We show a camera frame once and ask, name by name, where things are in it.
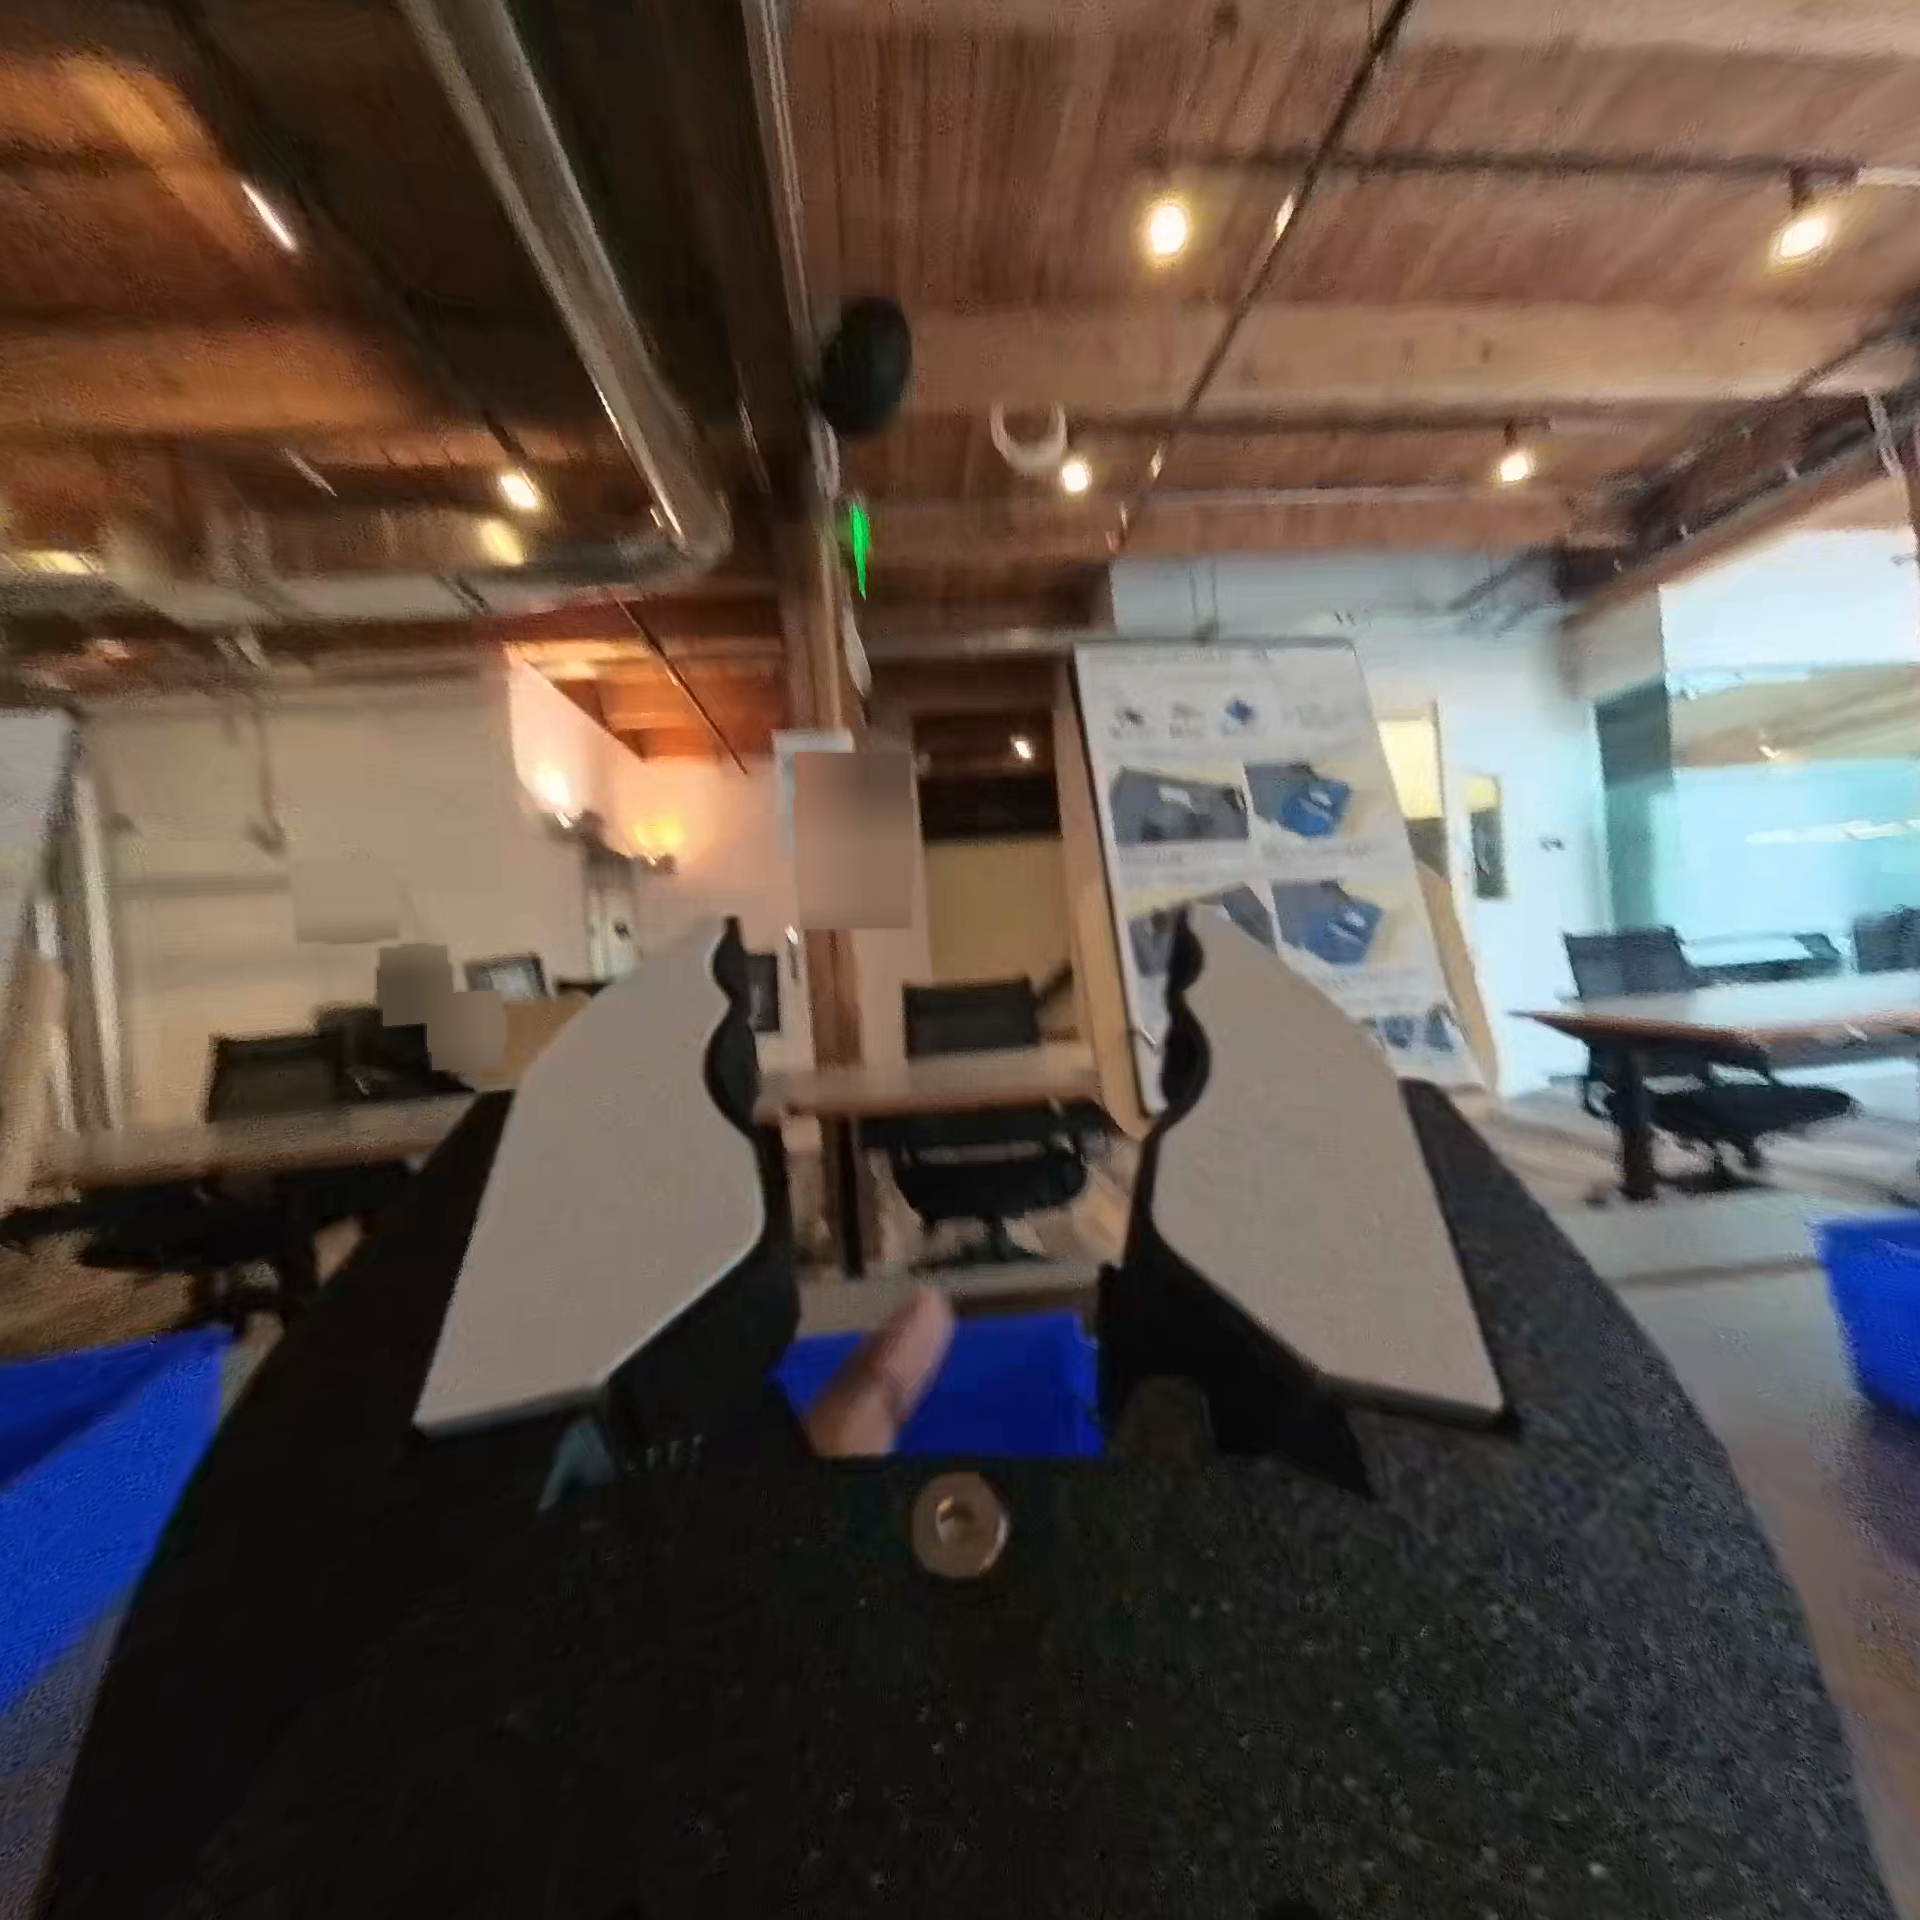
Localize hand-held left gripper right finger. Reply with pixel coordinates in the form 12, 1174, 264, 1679
1099, 906, 1508, 1445

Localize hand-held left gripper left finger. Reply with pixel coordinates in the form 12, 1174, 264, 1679
412, 913, 801, 1445

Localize blue plastic bin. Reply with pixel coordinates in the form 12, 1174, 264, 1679
1812, 1210, 1920, 1421
0, 1312, 1107, 1704

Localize person's left hand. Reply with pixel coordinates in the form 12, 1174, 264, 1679
808, 1286, 957, 1460

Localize plain wooden display board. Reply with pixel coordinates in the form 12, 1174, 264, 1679
498, 994, 591, 1085

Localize metal elevator door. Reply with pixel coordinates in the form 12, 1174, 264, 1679
591, 852, 649, 988

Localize black office chair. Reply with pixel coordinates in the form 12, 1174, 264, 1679
1559, 922, 1859, 1197
867, 976, 1096, 1263

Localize instruction board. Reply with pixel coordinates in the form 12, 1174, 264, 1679
1069, 637, 1505, 1121

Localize black ceiling dome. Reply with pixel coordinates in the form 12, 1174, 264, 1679
815, 293, 916, 440

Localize wooden support post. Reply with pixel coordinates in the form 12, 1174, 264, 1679
777, 597, 875, 1268

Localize silver spiral duct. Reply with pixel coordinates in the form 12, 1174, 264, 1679
393, 0, 741, 606

